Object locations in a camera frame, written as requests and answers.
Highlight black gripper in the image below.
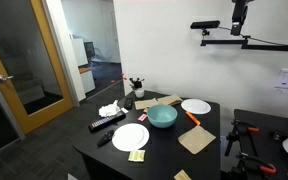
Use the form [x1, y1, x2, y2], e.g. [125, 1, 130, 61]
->
[231, 0, 254, 36]

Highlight teal bowl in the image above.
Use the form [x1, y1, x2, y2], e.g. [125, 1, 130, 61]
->
[146, 104, 179, 129]

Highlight small white plate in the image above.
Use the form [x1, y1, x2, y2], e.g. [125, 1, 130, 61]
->
[180, 98, 212, 116]

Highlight brown paper napkin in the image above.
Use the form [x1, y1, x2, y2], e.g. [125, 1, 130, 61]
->
[133, 97, 161, 111]
[156, 93, 184, 108]
[177, 124, 217, 155]

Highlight black perforated robot table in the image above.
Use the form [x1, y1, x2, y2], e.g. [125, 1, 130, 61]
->
[233, 108, 288, 180]

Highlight orange marker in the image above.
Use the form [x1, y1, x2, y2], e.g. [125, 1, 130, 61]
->
[185, 111, 202, 126]

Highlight dark rose flower bunch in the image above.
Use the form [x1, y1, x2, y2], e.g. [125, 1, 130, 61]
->
[120, 72, 146, 91]

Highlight white round vase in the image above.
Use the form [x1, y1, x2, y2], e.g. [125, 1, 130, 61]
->
[134, 87, 145, 99]

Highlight pink white packet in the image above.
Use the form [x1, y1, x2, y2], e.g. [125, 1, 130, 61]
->
[137, 113, 149, 122]

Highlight black remote control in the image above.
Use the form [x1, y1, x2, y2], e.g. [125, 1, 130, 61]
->
[123, 96, 134, 110]

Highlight black office chair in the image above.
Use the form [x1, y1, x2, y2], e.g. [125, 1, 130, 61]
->
[83, 41, 105, 64]

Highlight crumpled white tissue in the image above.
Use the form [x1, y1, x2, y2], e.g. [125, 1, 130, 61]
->
[98, 99, 122, 118]

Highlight large white plate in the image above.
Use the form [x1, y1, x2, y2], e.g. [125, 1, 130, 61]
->
[111, 122, 151, 153]

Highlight small yellow sticky note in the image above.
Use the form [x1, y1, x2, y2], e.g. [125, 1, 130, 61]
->
[173, 169, 193, 180]

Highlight white drawer unit orange top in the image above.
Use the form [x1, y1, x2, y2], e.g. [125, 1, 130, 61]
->
[78, 66, 97, 94]

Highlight white cabinet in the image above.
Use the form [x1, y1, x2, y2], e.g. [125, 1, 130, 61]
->
[71, 34, 89, 67]

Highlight long remote with grey buttons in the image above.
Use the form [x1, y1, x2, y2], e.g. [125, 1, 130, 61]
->
[88, 110, 127, 133]

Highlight small black rounded remote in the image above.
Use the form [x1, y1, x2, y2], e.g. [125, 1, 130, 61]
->
[96, 129, 115, 148]

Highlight yellow door with glass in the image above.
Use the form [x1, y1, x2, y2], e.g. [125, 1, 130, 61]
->
[0, 0, 75, 134]

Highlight black camera boom mount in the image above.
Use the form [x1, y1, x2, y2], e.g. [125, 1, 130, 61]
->
[199, 29, 288, 59]

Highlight black bar stereo camera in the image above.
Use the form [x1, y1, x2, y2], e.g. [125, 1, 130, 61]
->
[189, 20, 221, 30]

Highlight thin black camera cable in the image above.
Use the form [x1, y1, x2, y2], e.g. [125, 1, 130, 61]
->
[217, 25, 288, 48]

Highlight white wall switch plate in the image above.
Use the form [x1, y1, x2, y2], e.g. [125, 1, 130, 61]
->
[273, 68, 288, 91]

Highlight orange handled black clamp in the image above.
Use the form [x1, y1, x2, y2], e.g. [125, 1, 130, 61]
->
[224, 119, 261, 158]
[235, 151, 278, 175]

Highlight small black bracket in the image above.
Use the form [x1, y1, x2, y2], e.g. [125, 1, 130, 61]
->
[272, 131, 285, 143]

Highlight silver door handle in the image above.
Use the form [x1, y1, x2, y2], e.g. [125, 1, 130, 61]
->
[0, 74, 15, 83]

